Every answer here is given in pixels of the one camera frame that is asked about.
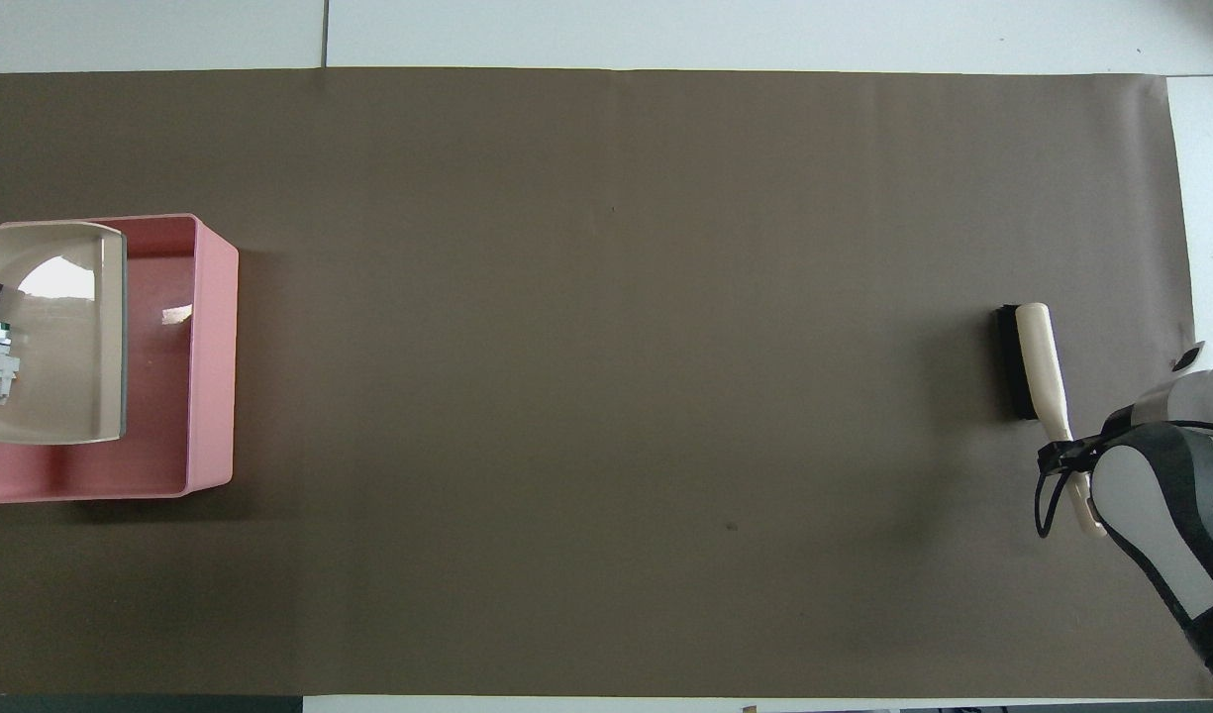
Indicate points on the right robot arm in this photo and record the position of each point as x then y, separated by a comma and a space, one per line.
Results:
1131, 490

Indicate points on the pink plastic bin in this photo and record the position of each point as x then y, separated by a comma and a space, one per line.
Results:
210, 376

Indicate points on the beige plastic dustpan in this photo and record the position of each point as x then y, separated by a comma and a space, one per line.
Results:
61, 376

